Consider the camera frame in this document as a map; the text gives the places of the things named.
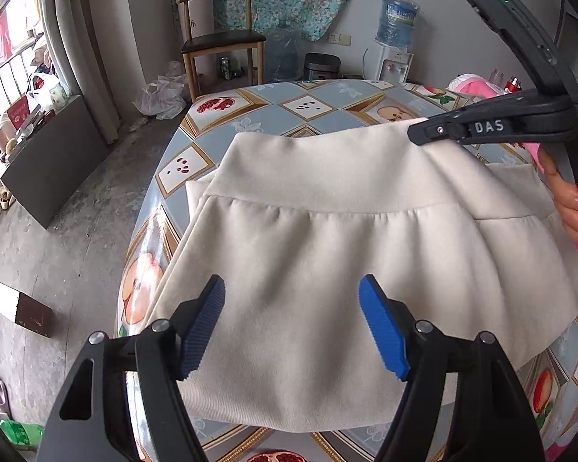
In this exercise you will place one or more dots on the dark red hanging cloth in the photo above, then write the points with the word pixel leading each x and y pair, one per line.
pixel 4 38

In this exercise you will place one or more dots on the round table, fruit-pattern cloth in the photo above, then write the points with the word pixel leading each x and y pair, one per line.
pixel 269 106

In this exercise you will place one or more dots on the brown and white box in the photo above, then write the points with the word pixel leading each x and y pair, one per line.
pixel 26 313

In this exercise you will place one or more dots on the white and red bag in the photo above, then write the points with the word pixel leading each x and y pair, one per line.
pixel 41 87

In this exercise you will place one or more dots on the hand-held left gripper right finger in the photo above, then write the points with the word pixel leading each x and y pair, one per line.
pixel 383 332

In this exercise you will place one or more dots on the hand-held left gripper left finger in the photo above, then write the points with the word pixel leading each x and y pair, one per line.
pixel 207 327

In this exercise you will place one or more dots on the white plastic bag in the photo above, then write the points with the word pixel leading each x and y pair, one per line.
pixel 161 96

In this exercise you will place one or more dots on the rice cooker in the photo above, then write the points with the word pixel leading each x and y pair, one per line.
pixel 321 67

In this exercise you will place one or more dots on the wooden chair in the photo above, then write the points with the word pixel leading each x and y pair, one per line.
pixel 221 43

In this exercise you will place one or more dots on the cream white skirt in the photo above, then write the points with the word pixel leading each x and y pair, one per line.
pixel 318 250

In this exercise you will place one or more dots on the grey curtain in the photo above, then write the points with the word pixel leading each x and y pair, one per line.
pixel 89 57

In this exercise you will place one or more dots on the pink cloth bundle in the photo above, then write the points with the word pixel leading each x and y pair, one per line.
pixel 477 84

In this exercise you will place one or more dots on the red can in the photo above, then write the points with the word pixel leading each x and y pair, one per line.
pixel 512 84

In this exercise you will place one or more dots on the clear blue water jug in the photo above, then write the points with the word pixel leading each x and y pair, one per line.
pixel 283 53

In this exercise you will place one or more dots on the white water dispenser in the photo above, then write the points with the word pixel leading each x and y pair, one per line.
pixel 395 65

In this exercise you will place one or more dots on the clear jar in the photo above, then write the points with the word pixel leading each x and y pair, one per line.
pixel 496 77

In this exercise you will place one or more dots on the pink floral blanket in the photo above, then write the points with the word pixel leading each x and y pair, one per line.
pixel 573 423

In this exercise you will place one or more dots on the green plastic bag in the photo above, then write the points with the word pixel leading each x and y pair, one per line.
pixel 21 432

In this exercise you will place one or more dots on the dark low cabinet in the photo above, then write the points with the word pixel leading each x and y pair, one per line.
pixel 53 159

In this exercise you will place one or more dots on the blue water dispenser bottle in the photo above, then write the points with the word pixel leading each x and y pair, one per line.
pixel 397 21

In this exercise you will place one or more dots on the white wall socket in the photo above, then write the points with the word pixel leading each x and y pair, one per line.
pixel 339 39

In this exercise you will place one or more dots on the white cylindrical bin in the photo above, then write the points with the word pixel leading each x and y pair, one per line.
pixel 197 14

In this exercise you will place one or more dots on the red box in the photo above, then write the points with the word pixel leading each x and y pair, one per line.
pixel 19 111

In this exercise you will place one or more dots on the person's right hand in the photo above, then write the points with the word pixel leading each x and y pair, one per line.
pixel 566 202

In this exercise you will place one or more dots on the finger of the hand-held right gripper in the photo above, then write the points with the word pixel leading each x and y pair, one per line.
pixel 510 127

